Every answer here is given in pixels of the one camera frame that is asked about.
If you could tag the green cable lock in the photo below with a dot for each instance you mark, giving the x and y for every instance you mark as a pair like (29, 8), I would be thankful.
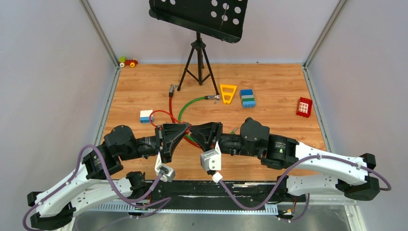
(208, 97)

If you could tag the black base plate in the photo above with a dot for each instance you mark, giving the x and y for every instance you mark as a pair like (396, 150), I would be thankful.
(206, 195)

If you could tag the toy car red green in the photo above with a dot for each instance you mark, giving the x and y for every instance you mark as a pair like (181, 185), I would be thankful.
(123, 61)

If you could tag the yellow triangular plastic piece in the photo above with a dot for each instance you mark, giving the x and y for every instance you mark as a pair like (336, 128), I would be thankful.
(227, 93)

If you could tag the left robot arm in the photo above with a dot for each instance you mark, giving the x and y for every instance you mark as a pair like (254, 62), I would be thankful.
(90, 183)

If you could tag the white blue block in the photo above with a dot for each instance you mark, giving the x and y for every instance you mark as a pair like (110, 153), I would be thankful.
(145, 116)

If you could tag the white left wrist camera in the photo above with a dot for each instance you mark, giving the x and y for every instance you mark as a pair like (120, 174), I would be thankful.
(167, 173)

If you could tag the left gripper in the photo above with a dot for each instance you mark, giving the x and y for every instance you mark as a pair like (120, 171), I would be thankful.
(173, 132)

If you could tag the red window block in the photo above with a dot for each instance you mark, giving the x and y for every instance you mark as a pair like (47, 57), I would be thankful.
(304, 107)

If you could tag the black music stand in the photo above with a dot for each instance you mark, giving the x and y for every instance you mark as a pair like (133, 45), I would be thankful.
(220, 19)

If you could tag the blue green stacked blocks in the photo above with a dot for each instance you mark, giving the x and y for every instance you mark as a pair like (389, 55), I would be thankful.
(247, 98)

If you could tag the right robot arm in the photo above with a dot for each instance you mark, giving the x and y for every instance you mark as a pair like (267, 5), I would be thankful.
(351, 176)

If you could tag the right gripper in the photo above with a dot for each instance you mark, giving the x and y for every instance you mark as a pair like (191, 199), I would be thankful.
(206, 134)

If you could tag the red padlock with thin cable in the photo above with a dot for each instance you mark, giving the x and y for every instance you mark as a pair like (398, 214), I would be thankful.
(170, 115)

